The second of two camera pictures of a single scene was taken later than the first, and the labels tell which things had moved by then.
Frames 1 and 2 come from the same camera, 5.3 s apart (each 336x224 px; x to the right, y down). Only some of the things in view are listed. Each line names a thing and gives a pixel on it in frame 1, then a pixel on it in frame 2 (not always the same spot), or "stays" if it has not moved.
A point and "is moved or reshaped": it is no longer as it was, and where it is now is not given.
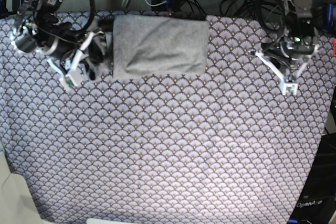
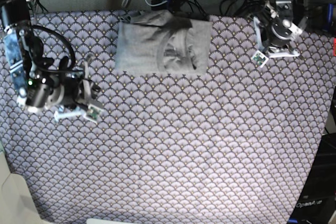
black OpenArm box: (316, 203) stays
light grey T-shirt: (144, 46) is moved or reshaped
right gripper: (290, 49) → (277, 35)
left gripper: (90, 47) → (70, 91)
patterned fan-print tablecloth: (230, 147) stays
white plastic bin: (17, 205) stays
